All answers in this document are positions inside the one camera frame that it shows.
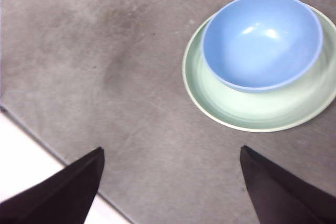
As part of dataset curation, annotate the pale green plate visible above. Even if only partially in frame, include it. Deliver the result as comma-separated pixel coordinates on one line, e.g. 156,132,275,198
182,5,336,133

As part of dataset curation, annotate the dark grey table mat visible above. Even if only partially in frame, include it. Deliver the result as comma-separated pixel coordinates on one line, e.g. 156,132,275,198
0,0,336,224

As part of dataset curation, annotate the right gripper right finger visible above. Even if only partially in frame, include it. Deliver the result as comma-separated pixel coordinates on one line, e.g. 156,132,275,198
239,145,336,224

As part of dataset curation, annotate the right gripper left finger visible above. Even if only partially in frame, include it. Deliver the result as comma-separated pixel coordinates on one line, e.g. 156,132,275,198
0,146,106,224

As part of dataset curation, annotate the blue ribbed bowl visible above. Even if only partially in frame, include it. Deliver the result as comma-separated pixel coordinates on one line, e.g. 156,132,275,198
202,0,324,93

